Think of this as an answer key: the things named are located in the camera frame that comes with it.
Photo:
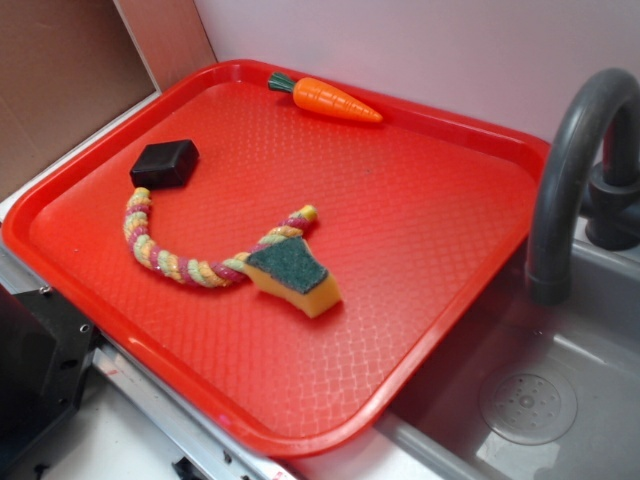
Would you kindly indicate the green and yellow sponge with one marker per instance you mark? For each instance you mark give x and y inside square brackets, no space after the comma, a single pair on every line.
[288,270]

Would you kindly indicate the red plastic tray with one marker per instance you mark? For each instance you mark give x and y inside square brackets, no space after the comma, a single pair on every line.
[416,216]

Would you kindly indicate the orange plastic toy carrot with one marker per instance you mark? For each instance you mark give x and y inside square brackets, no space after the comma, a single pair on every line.
[321,98]

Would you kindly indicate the black rectangular block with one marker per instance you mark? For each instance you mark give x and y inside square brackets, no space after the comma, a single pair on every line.
[165,165]

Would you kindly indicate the grey toy sink basin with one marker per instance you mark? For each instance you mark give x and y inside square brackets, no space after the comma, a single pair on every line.
[517,390]

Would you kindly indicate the grey curved faucet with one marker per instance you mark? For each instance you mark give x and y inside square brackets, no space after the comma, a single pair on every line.
[592,170]

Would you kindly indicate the brown cardboard panel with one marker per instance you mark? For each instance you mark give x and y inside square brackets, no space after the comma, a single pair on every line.
[70,68]

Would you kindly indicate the multicolour twisted rope toy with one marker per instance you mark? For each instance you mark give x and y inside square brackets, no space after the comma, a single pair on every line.
[191,271]

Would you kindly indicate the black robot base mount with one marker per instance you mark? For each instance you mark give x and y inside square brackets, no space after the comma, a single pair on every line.
[46,343]

